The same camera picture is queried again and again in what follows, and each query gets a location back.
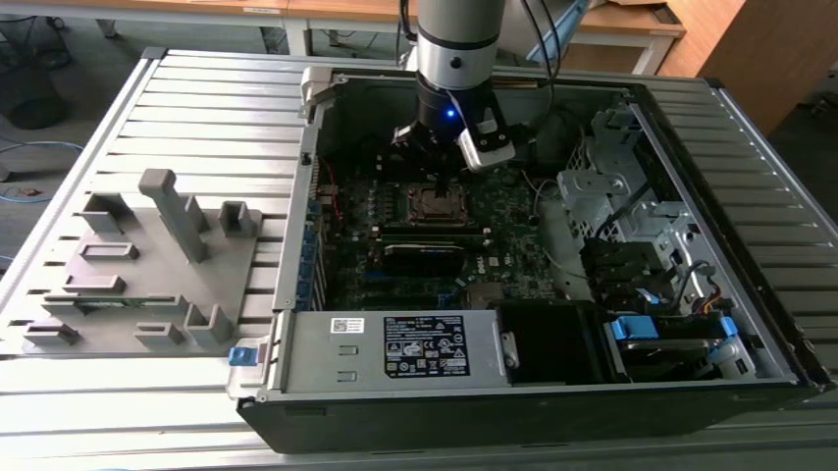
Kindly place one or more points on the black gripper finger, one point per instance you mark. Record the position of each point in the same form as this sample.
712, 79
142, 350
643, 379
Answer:
408, 140

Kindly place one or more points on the silver CPU plate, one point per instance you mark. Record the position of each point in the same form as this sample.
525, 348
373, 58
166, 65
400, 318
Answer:
437, 210

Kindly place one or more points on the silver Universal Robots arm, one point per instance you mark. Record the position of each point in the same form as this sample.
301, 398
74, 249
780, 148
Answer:
457, 29

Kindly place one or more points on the CPU socket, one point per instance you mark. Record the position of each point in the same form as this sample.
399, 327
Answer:
419, 222

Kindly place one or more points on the black RAM slot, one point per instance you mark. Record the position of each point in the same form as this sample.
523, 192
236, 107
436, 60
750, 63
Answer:
432, 240

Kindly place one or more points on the black graphics card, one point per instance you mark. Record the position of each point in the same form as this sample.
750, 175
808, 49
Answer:
421, 260

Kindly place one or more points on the green motherboard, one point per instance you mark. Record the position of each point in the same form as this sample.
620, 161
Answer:
516, 245

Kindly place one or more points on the silver metal drive cage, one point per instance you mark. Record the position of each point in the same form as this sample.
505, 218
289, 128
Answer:
588, 196

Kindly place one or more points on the brown chipset heatsink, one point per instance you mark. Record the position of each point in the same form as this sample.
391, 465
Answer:
485, 294

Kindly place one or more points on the wooden desk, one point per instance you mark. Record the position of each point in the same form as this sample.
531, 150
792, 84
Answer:
628, 24
130, 4

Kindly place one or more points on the black power connector bundle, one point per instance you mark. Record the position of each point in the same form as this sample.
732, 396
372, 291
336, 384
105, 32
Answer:
621, 265

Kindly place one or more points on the silver power supply unit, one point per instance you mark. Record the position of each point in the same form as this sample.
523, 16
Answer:
313, 358

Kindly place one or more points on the grey parts rack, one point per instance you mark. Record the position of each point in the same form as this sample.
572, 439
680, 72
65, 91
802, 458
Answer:
162, 294

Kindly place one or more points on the blue case latch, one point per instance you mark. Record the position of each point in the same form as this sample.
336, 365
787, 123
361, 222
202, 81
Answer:
241, 356

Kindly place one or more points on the hard disk in blue carrier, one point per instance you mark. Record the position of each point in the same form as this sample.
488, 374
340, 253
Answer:
631, 328

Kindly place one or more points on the wooden cabinet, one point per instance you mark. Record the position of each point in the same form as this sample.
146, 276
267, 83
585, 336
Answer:
772, 49

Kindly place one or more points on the green RAM stick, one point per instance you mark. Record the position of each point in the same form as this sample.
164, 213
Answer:
110, 303

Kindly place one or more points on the black round bin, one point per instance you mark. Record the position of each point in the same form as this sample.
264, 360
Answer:
32, 108

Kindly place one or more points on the black open PC case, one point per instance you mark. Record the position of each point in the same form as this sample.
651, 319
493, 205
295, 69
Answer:
457, 427

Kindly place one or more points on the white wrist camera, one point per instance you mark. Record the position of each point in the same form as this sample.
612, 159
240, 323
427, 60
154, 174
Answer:
487, 152

